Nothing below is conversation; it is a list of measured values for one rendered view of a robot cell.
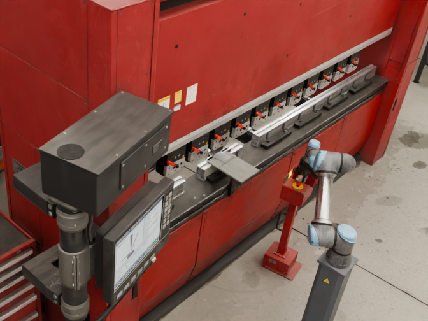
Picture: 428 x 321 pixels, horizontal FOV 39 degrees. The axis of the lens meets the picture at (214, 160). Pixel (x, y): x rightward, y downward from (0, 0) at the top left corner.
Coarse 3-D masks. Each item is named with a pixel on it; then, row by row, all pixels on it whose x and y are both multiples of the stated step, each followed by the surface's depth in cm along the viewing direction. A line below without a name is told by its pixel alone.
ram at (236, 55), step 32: (224, 0) 298; (256, 0) 320; (288, 0) 345; (320, 0) 375; (352, 0) 411; (384, 0) 453; (160, 32) 272; (192, 32) 290; (224, 32) 311; (256, 32) 335; (288, 32) 363; (320, 32) 397; (352, 32) 436; (160, 64) 283; (192, 64) 303; (224, 64) 325; (256, 64) 352; (288, 64) 382; (320, 64) 420; (160, 96) 295; (224, 96) 341; (256, 96) 370; (192, 128) 331
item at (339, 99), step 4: (340, 96) 474; (332, 100) 468; (336, 100) 468; (340, 100) 469; (344, 100) 474; (324, 104) 460; (332, 104) 462; (336, 104) 466; (324, 108) 460; (328, 108) 458
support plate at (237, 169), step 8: (224, 152) 377; (216, 160) 369; (232, 160) 371; (240, 160) 372; (224, 168) 363; (232, 168) 364; (240, 168) 365; (248, 168) 366; (256, 168) 367; (232, 176) 357; (240, 176) 358; (248, 176) 359
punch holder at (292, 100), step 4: (300, 84) 409; (292, 88) 403; (296, 88) 407; (300, 88) 412; (288, 92) 406; (296, 92) 411; (300, 92) 415; (288, 96) 407; (292, 96) 409; (300, 96) 418; (288, 100) 409; (292, 100) 411; (296, 100) 416; (288, 104) 410; (292, 104) 414
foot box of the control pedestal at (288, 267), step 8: (272, 248) 439; (288, 248) 441; (264, 256) 435; (272, 256) 432; (288, 256) 434; (296, 256) 441; (264, 264) 439; (272, 264) 435; (280, 264) 431; (288, 264) 427; (296, 264) 444; (280, 272) 434; (288, 272) 436; (296, 272) 437
